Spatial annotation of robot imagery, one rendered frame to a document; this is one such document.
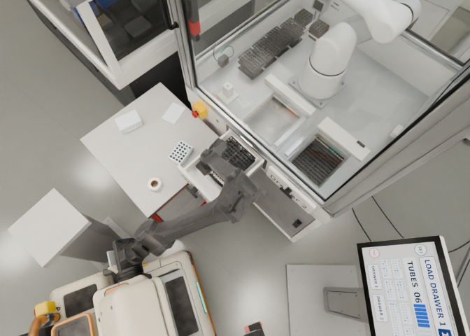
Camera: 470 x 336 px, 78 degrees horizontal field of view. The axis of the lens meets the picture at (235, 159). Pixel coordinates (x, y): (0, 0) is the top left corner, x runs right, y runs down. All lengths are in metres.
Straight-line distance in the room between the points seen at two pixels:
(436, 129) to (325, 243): 1.73
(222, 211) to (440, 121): 0.52
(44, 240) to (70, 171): 1.08
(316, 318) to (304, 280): 0.24
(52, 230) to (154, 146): 0.65
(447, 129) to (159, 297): 0.83
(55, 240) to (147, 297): 0.89
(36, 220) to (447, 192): 2.87
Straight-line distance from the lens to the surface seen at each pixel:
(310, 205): 1.40
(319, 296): 2.28
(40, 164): 2.87
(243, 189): 0.76
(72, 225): 1.69
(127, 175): 1.66
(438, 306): 1.29
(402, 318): 1.33
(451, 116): 0.71
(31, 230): 1.78
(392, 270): 1.33
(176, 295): 1.21
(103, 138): 1.80
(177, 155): 1.59
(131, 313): 0.89
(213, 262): 2.24
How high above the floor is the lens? 2.23
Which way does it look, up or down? 67 degrees down
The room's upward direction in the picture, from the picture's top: 3 degrees clockwise
